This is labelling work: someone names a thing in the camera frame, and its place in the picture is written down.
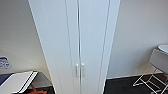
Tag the white wardrobe door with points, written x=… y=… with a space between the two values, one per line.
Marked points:
x=56 y=33
x=93 y=33

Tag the white wardrobe carcass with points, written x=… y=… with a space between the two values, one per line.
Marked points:
x=115 y=26

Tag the white bin lid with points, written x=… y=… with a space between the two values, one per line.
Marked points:
x=18 y=81

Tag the white drying rack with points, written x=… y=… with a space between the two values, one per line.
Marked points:
x=159 y=60

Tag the orange floor frame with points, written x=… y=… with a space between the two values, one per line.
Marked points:
x=33 y=88

